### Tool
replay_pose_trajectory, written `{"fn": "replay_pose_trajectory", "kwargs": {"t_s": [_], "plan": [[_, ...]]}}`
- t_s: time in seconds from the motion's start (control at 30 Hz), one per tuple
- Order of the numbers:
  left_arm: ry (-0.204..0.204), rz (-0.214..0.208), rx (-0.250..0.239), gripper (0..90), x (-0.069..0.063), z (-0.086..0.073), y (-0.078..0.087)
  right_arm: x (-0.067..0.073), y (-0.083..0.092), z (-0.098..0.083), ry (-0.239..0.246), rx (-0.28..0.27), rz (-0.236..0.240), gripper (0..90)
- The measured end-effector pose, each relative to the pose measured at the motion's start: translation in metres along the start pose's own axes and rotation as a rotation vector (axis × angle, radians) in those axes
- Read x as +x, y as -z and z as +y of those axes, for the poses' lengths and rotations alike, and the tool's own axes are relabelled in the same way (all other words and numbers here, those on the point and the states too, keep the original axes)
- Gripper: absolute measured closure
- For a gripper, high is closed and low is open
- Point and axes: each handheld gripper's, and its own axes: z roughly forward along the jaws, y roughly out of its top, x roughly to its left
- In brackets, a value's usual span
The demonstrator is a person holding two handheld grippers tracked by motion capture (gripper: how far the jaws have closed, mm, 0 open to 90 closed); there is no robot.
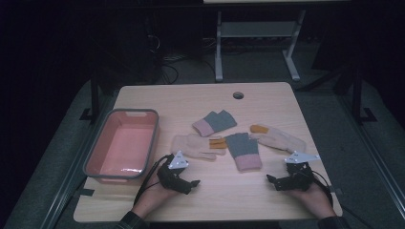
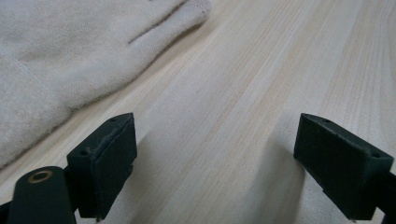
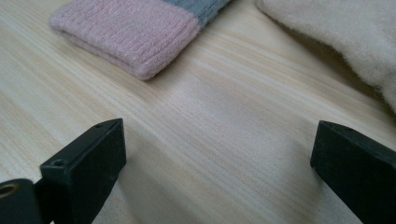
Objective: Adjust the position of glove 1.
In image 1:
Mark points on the grey and pink fingerless glove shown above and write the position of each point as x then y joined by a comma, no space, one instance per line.
216,122
243,149

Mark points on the person's right hand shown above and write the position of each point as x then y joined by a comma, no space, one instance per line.
315,200

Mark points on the pink basket with grey rim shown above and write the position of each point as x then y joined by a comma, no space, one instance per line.
124,146

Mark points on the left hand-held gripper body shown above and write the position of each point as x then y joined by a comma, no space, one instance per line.
170,179

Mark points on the cream glove with orange fingertips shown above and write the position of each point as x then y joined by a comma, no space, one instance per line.
280,139
192,145

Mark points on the person's left hand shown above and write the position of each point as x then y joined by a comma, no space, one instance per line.
153,198

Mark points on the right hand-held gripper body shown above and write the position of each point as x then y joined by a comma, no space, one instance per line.
297,179

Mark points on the white metal stand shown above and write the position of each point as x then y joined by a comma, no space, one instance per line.
258,29

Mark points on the black tape strip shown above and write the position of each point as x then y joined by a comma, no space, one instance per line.
87,192
336,191

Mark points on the black metal post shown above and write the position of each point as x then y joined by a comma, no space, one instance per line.
94,95
358,95

